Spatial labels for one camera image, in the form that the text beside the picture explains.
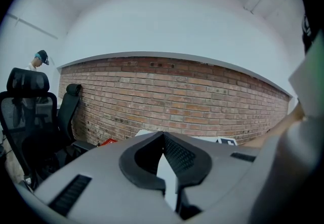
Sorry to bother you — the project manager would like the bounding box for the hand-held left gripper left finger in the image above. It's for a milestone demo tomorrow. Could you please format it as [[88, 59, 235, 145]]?
[[118, 131, 167, 197]]

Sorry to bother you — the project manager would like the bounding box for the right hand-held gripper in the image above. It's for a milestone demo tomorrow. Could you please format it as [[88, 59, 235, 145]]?
[[215, 136, 238, 146]]

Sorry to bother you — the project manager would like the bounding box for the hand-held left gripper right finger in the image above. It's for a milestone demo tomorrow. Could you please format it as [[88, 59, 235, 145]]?
[[163, 131, 213, 215]]

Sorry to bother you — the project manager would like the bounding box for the person's right forearm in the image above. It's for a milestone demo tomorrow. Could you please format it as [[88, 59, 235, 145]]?
[[241, 103, 305, 148]]

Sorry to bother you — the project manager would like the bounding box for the red flat packet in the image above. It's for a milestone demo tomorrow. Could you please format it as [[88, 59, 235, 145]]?
[[98, 138, 118, 147]]

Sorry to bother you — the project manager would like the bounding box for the black mesh office chair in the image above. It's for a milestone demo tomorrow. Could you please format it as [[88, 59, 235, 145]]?
[[0, 67, 61, 188], [56, 83, 97, 153]]

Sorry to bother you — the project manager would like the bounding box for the person's black shirt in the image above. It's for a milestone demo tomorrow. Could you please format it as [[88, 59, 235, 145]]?
[[300, 14, 324, 53]]

